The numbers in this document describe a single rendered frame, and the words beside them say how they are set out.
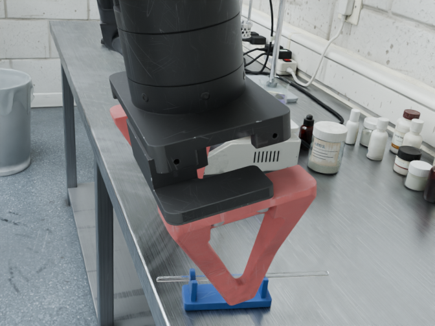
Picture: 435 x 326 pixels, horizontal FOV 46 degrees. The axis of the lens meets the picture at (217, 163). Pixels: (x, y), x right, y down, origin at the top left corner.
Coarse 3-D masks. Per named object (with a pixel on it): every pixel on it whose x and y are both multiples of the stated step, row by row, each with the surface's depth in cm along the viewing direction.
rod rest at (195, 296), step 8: (192, 272) 57; (192, 280) 56; (264, 280) 57; (184, 288) 59; (192, 288) 56; (200, 288) 59; (208, 288) 59; (264, 288) 58; (184, 296) 57; (192, 296) 56; (200, 296) 58; (208, 296) 58; (216, 296) 58; (256, 296) 58; (264, 296) 58; (184, 304) 57; (192, 304) 56; (200, 304) 57; (208, 304) 57; (216, 304) 57; (224, 304) 57; (240, 304) 57; (248, 304) 58; (256, 304) 58; (264, 304) 58
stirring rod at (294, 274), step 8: (280, 272) 59; (288, 272) 59; (296, 272) 59; (304, 272) 59; (312, 272) 59; (320, 272) 59; (328, 272) 60; (160, 280) 56; (168, 280) 56; (176, 280) 56; (184, 280) 57; (200, 280) 57
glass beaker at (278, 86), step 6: (258, 78) 86; (264, 78) 84; (270, 78) 88; (276, 78) 88; (282, 78) 87; (264, 84) 84; (270, 84) 83; (276, 84) 88; (282, 84) 88; (288, 84) 84; (270, 90) 84; (276, 90) 84; (282, 90) 84; (288, 90) 86; (276, 96) 84; (282, 96) 85; (282, 102) 85
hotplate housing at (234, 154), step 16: (224, 144) 83; (240, 144) 84; (288, 144) 86; (208, 160) 83; (224, 160) 84; (240, 160) 85; (256, 160) 86; (272, 160) 87; (288, 160) 88; (208, 176) 85
